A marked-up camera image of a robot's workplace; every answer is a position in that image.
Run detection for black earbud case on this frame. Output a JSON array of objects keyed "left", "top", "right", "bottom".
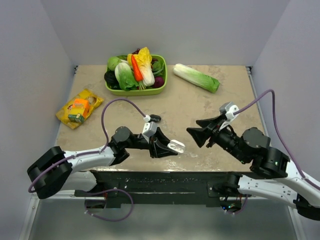
[{"left": 150, "top": 114, "right": 162, "bottom": 123}]

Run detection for white earbud charging case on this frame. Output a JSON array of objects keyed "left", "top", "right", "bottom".
[{"left": 167, "top": 139, "right": 186, "bottom": 154}]

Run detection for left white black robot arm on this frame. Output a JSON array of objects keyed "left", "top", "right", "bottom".
[{"left": 27, "top": 123, "right": 185, "bottom": 199}]

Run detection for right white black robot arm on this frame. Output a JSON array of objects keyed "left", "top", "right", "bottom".
[{"left": 186, "top": 116, "right": 320, "bottom": 221}]

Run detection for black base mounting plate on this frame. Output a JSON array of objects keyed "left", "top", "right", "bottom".
[{"left": 75, "top": 171, "right": 244, "bottom": 208}]

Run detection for green plastic vegetable tray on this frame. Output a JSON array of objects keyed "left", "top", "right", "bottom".
[{"left": 105, "top": 54, "right": 168, "bottom": 97}]

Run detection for purple beet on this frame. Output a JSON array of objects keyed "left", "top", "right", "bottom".
[{"left": 152, "top": 76, "right": 165, "bottom": 89}]

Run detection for napa cabbage on table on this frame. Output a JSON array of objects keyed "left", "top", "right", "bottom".
[{"left": 173, "top": 63, "right": 220, "bottom": 93}]

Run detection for green white bok choy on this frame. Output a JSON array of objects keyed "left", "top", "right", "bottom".
[{"left": 114, "top": 62, "right": 138, "bottom": 91}]

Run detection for orange toy carrot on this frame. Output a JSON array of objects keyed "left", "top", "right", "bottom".
[{"left": 131, "top": 55, "right": 143, "bottom": 82}]

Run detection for orange green small box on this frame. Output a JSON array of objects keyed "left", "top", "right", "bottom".
[{"left": 68, "top": 98, "right": 90, "bottom": 123}]

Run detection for dark green spinach leaves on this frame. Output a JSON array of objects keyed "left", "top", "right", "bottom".
[{"left": 151, "top": 60, "right": 165, "bottom": 77}]

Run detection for dark black vegetable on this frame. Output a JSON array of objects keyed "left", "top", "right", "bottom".
[{"left": 104, "top": 70, "right": 119, "bottom": 86}]

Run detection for yellow leaf cabbage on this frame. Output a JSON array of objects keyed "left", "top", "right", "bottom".
[{"left": 127, "top": 47, "right": 155, "bottom": 89}]

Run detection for round green vegetable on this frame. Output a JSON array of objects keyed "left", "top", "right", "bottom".
[{"left": 107, "top": 56, "right": 122, "bottom": 71}]

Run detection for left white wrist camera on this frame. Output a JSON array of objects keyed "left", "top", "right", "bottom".
[{"left": 141, "top": 114, "right": 158, "bottom": 141}]

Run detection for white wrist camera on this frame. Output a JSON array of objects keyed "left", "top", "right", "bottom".
[
  {"left": 219, "top": 101, "right": 240, "bottom": 131},
  {"left": 141, "top": 114, "right": 158, "bottom": 141}
]

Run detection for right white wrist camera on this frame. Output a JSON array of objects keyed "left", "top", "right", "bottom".
[{"left": 219, "top": 101, "right": 240, "bottom": 131}]

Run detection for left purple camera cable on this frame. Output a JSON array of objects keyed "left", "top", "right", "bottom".
[{"left": 27, "top": 98, "right": 148, "bottom": 193}]

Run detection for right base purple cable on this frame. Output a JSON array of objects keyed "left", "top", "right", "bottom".
[{"left": 224, "top": 193, "right": 250, "bottom": 216}]

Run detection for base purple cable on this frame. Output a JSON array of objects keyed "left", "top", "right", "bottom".
[
  {"left": 79, "top": 187, "right": 134, "bottom": 222},
  {"left": 224, "top": 193, "right": 250, "bottom": 216}
]

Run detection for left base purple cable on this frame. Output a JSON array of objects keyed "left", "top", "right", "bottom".
[{"left": 79, "top": 187, "right": 134, "bottom": 222}]

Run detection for aluminium front rail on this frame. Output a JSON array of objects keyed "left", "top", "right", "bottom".
[{"left": 46, "top": 190, "right": 105, "bottom": 200}]

